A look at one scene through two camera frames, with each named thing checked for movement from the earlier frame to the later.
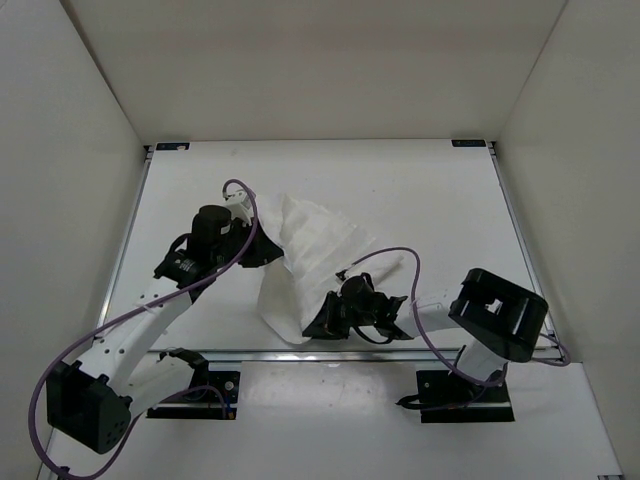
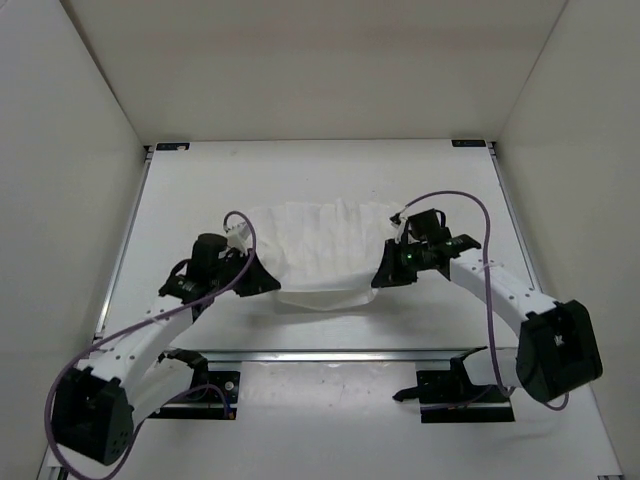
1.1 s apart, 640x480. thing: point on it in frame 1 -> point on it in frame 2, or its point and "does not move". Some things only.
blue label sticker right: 469,143 does not move
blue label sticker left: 176,146 does not move
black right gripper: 325,325 -> 390,273
